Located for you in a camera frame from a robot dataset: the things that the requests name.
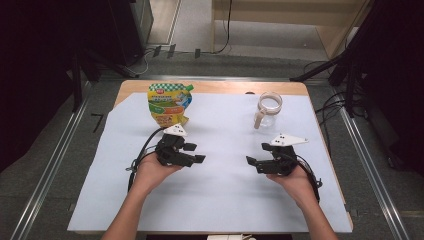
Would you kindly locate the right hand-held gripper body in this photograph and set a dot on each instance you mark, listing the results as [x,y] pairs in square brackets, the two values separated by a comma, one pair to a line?
[281,163]

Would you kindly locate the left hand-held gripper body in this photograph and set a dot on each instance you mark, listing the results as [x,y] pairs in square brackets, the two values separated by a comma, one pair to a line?
[171,153]

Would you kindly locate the yellow stand-up pouch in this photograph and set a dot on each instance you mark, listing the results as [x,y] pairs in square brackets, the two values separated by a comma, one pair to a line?
[170,103]

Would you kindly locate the person's right hand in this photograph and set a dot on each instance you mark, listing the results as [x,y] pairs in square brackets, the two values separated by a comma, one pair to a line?
[298,186]

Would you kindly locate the person's left hand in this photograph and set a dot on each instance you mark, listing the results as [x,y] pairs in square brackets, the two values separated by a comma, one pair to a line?
[150,175]

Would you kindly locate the white table mat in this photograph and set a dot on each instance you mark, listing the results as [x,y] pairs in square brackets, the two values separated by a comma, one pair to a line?
[216,200]

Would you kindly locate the black tripod stand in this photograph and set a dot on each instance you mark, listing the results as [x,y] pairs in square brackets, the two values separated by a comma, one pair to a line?
[320,68]

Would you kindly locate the black metal stand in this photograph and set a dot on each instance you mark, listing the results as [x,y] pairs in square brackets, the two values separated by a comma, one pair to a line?
[77,83]

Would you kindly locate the black cabinet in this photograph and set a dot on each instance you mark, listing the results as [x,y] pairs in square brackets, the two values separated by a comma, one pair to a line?
[130,30]

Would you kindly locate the light wooden shelf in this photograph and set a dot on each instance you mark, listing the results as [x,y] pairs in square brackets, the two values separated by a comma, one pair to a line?
[283,13]

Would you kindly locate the dark curtain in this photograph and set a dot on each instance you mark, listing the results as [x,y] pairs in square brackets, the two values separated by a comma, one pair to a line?
[400,83]
[33,66]

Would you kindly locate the aluminium floor rail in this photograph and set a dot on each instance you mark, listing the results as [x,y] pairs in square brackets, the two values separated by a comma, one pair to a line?
[50,173]
[370,160]

